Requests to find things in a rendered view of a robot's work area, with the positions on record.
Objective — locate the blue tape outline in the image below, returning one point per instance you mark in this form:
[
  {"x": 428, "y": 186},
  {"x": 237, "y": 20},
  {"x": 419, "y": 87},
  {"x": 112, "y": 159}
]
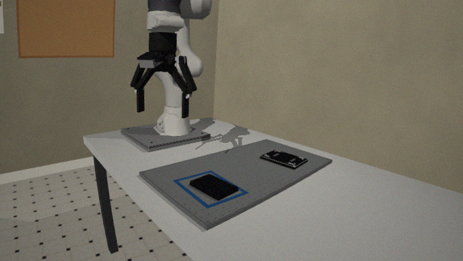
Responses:
[{"x": 202, "y": 202}]

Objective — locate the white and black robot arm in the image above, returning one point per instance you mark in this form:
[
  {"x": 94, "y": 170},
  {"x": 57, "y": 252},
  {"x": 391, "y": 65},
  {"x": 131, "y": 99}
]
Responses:
[{"x": 174, "y": 16}]

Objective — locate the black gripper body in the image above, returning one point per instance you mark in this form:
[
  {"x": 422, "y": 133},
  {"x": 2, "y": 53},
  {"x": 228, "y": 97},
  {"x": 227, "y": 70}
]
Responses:
[{"x": 164, "y": 42}]

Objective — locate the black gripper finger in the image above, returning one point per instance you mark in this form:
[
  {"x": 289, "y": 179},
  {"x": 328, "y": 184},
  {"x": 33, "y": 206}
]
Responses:
[
  {"x": 188, "y": 86},
  {"x": 138, "y": 82}
]

